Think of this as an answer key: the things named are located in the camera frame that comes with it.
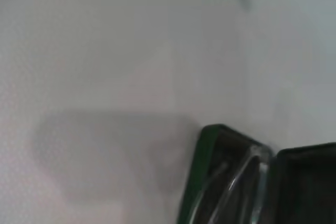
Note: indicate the green glasses case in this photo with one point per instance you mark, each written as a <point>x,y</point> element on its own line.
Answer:
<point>199,161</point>

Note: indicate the clear white glasses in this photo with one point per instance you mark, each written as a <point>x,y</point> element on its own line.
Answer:
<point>256,151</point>

